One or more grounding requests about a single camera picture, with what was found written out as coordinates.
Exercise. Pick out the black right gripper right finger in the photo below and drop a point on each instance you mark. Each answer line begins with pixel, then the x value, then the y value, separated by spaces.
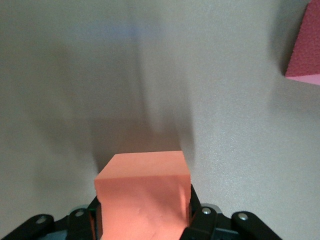
pixel 205 225

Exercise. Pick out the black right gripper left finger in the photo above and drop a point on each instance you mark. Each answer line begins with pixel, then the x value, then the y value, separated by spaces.
pixel 75 227

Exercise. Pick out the orange foam cube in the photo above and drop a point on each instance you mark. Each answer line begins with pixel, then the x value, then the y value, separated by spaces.
pixel 142 190

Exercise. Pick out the red foam cube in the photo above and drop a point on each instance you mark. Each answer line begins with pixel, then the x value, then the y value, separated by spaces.
pixel 306 45

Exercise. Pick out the brown table mat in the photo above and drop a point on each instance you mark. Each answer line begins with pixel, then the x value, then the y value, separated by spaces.
pixel 225 125

